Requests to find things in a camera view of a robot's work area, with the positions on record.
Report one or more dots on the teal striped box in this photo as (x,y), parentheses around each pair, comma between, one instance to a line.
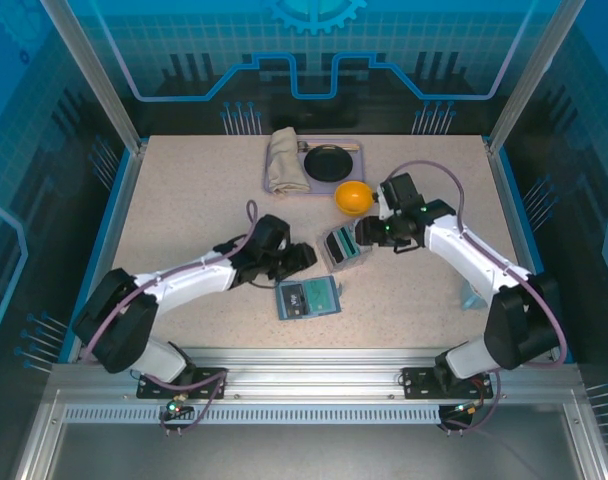
(358,261)

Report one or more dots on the black numbered membership card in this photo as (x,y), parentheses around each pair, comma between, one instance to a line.
(294,300)

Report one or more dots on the teal card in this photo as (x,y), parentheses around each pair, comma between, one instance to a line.
(323,296)
(346,240)

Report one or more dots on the blue card holder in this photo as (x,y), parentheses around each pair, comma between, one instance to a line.
(284,316)

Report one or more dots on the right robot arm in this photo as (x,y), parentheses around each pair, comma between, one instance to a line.
(464,250)

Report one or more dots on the yellow bowl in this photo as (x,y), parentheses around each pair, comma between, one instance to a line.
(351,197)

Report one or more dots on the lavender tray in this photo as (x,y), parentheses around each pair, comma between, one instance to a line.
(321,186)

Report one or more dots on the black round plate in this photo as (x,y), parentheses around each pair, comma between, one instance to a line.
(328,163)

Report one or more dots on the wooden chopstick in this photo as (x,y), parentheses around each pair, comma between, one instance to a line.
(351,146)

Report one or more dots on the beige folded cloth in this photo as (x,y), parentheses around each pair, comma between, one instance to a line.
(284,160)

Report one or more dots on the pale blue plastic piece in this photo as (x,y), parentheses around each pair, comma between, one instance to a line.
(471,300)

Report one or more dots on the metal spoon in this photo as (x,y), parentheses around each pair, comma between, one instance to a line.
(302,145)

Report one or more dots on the small LED circuit board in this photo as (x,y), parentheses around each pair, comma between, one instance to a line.
(469,407)
(176,407)

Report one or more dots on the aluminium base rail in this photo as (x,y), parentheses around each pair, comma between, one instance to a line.
(314,375)

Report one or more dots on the aluminium side rail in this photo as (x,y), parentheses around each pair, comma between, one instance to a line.
(515,225)
(110,250)

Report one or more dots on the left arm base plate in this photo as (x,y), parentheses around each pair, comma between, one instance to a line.
(209,382)

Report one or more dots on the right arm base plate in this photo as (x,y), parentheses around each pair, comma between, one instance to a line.
(419,382)

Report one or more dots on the aluminium corner post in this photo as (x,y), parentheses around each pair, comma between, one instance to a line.
(525,85)
(104,85)

